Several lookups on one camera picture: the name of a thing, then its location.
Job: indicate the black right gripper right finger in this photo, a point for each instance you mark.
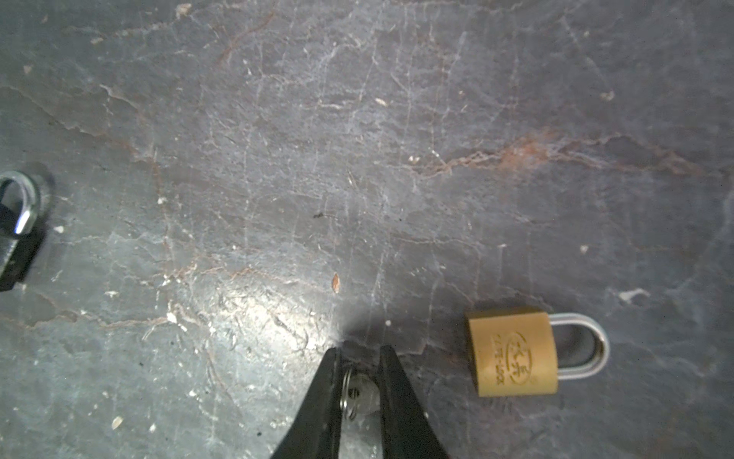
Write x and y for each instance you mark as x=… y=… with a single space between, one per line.
x=406 y=432

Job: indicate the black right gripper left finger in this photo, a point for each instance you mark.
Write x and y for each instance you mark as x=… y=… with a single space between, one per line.
x=315 y=432

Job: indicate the small silver key with ring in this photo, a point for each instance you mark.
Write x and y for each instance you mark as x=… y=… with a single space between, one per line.
x=360 y=395

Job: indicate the brass padlock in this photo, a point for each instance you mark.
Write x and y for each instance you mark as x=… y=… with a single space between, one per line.
x=513 y=352

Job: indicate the black padlock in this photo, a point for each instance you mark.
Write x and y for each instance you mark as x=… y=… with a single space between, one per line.
x=20 y=238

